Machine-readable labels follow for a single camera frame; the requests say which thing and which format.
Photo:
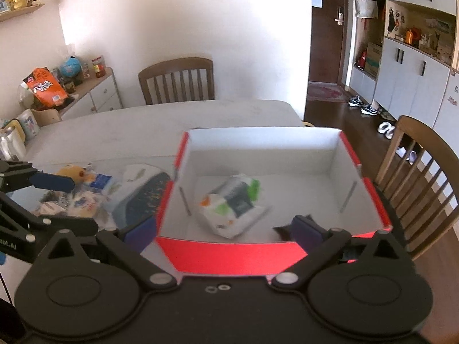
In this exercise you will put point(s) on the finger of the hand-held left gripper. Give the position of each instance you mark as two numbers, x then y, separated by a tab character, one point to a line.
53	182
71	225

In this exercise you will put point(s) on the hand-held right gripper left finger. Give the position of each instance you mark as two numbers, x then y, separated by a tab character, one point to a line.
141	230

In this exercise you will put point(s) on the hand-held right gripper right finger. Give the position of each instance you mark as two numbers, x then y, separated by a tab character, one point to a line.
304	231

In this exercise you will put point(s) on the yellow plush toy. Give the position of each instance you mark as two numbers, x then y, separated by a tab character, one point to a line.
71	172

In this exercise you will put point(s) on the pale yellow packet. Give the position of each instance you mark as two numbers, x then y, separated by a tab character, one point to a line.
84	205

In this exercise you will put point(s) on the red cardboard box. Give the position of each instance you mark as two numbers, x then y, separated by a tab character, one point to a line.
233	258

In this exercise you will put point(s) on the white marble desktop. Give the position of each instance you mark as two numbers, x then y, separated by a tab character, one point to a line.
179	118

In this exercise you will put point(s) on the blue white fish table mat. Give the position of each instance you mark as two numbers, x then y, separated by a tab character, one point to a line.
143	197

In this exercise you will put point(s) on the white cartoon bag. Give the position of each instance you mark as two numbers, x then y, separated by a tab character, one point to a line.
28	123

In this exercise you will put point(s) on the orange snack bag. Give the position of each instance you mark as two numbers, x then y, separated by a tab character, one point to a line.
45	87

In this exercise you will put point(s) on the white sideboard cabinet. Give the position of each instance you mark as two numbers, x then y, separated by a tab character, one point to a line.
104	93

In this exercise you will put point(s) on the yellow rimmed waste basket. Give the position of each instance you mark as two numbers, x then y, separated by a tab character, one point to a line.
308	124

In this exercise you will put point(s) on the blue globe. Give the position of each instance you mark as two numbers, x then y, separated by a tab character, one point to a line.
71	66

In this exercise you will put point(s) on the red lidded jar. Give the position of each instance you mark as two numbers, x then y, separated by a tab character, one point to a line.
98	68

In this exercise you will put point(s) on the white slipper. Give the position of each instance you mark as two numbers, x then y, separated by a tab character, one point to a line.
389	133
383	127

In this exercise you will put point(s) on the white shoes under chair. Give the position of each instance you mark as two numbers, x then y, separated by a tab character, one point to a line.
412	157

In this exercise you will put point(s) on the dark sneaker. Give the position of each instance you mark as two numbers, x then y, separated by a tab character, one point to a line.
369	110
355	101

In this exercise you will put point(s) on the patterned door rug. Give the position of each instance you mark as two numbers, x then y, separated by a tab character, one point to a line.
324	93

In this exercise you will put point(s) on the pair of grey slippers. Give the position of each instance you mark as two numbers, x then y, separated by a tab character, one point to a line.
386	115

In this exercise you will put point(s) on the wooden slat-back chair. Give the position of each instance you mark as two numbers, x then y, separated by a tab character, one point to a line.
423	139
175	79

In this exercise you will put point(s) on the dark brown door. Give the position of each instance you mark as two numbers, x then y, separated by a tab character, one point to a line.
326	50

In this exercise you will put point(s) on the cardboard carton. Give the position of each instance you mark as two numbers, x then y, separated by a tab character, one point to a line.
373	59

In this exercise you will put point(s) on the silver door lock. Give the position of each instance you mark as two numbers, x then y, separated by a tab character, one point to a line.
339	16

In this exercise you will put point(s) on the orange bottle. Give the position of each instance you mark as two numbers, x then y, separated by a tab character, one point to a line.
409	36

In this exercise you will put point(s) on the grey tote bag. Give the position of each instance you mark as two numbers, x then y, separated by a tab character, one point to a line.
366	7

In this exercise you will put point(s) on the wooden wall shelf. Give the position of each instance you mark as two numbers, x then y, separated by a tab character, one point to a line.
21	12

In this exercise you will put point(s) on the white wall cabinet unit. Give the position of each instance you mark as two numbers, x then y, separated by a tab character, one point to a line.
412	71

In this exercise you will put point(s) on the bear wall poster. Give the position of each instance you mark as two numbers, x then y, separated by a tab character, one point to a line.
392	19

